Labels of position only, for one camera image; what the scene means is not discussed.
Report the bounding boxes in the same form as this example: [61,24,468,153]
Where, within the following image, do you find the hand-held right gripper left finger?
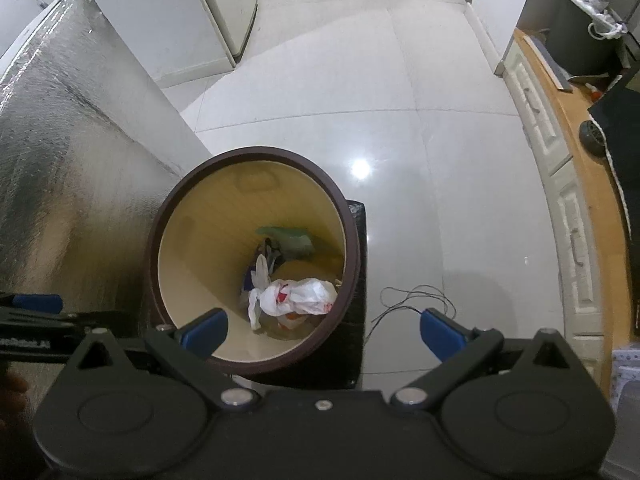
[74,307,263,413]

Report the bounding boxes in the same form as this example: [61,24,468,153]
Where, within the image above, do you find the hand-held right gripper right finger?
[389,308,585,410]

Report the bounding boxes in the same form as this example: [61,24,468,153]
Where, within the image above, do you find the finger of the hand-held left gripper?
[0,294,121,339]

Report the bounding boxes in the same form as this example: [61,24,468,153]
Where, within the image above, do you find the dark wrapper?
[256,237,287,267]

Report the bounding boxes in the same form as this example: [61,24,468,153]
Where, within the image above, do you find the white plastic bag red print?
[247,255,338,331]

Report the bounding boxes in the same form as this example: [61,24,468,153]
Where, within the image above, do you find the yellow wicker bin brown rim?
[147,146,360,376]

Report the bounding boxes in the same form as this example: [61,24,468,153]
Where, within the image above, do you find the person's left hand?
[0,375,31,433]

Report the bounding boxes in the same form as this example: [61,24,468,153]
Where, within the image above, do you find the black textured box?
[220,199,368,392]

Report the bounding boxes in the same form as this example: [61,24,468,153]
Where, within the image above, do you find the green packet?
[256,225,316,261]

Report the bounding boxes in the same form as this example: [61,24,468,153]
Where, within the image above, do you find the silver foil covered table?
[0,0,213,396]

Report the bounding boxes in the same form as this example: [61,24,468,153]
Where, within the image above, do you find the white low cabinet wooden top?
[495,27,640,386]

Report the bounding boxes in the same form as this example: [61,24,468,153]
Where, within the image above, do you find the white perforated paper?
[611,345,640,413]

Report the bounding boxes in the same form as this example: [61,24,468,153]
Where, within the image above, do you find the small black wheel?
[580,120,608,153]

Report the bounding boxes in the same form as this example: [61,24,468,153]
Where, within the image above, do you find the black printed cloth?
[587,65,640,241]

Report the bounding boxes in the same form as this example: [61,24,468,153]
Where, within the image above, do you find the grey flat board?
[522,35,573,93]

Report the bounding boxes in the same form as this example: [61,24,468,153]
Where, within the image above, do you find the grey waste bin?
[517,0,626,81]

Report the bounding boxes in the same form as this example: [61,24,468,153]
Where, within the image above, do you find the white refrigerator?
[186,0,259,67]

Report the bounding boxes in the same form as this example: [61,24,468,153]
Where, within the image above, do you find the white bin liner bag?
[559,0,628,40]

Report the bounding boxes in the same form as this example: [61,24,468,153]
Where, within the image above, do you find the thin black cable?
[367,285,457,346]

